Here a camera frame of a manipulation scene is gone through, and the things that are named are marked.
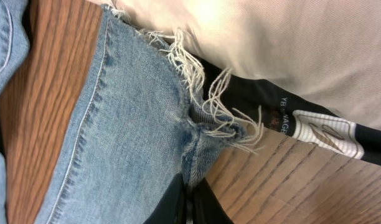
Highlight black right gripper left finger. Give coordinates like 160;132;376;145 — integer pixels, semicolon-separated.
144;174;187;224

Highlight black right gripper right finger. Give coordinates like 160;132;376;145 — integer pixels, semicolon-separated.
192;179;233;224

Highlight light blue denim jeans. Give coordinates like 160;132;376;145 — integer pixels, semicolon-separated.
0;0;265;224

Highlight dark navy garment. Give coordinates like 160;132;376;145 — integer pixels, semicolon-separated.
190;54;381;169

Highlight beige cloth garment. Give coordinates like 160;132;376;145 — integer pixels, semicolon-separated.
108;0;381;130

